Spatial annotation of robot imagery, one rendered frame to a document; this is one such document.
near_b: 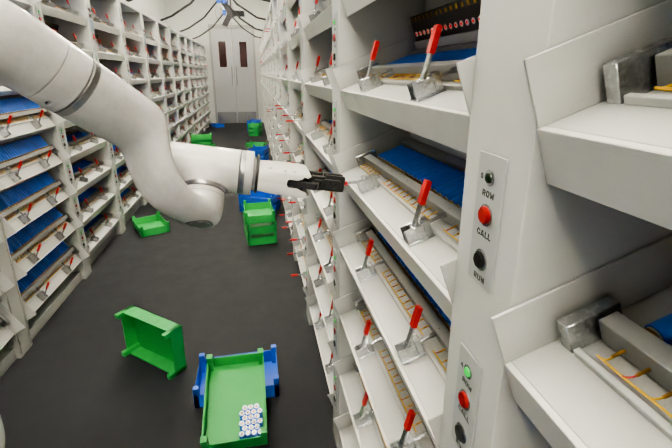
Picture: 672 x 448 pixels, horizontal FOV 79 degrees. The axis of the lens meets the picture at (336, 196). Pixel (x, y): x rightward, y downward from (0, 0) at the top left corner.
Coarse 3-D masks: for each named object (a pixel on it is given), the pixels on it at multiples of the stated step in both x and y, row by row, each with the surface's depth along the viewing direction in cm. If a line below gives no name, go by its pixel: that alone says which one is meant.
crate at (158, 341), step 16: (128, 320) 172; (144, 320) 162; (160, 320) 162; (128, 336) 173; (144, 336) 174; (160, 336) 168; (176, 336) 157; (128, 352) 172; (144, 352) 173; (160, 352) 171; (176, 352) 159; (160, 368) 164; (176, 368) 160
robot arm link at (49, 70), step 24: (0, 0) 45; (0, 24) 44; (24, 24) 46; (0, 48) 44; (24, 48) 46; (48, 48) 48; (72, 48) 51; (0, 72) 46; (24, 72) 47; (48, 72) 49; (72, 72) 51; (24, 96) 51; (48, 96) 50; (72, 96) 52
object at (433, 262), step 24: (360, 144) 99; (384, 144) 101; (432, 144) 86; (360, 168) 99; (360, 192) 84; (384, 192) 79; (384, 216) 70; (408, 216) 66; (432, 216) 63; (432, 240) 57; (456, 240) 55; (408, 264) 60; (432, 264) 52; (456, 264) 43; (432, 288) 51
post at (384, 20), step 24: (336, 0) 93; (384, 0) 91; (408, 0) 92; (360, 24) 92; (384, 24) 93; (408, 24) 94; (360, 48) 93; (336, 96) 99; (360, 120) 98; (336, 168) 104; (360, 216) 105; (336, 312) 116; (336, 360) 121; (336, 432) 129
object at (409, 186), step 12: (372, 156) 96; (372, 168) 94; (384, 168) 85; (396, 180) 78; (408, 180) 74; (408, 192) 73; (432, 192) 66; (432, 204) 63; (444, 204) 60; (456, 216) 56; (456, 228) 57
